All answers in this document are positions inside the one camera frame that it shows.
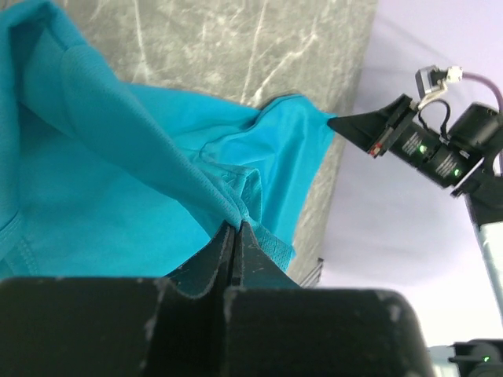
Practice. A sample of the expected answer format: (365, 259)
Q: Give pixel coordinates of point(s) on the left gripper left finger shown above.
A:
(139, 326)

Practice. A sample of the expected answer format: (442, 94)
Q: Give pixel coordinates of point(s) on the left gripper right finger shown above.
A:
(275, 328)

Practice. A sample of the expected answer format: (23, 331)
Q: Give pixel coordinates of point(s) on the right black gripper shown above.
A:
(389, 129)

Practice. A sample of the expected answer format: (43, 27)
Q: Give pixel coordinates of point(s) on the teal t shirt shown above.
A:
(101, 177)

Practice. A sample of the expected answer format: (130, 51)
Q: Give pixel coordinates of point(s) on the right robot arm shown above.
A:
(458, 157)

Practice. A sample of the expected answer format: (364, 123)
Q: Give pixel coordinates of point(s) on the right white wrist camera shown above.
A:
(432, 82)

